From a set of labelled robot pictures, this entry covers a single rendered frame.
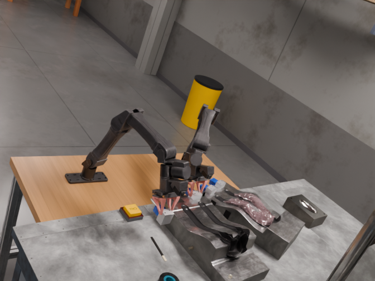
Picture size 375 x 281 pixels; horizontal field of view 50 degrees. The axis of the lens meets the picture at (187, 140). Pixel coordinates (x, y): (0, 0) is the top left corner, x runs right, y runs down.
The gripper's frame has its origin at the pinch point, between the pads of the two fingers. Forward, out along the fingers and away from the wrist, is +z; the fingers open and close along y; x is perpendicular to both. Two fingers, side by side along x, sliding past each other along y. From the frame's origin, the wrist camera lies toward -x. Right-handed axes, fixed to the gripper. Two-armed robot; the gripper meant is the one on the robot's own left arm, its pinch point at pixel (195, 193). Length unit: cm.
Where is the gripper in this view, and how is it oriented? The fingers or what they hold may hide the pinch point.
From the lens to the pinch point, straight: 197.5
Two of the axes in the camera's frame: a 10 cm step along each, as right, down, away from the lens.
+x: -6.8, -0.4, 7.4
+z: 0.0, 10.0, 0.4
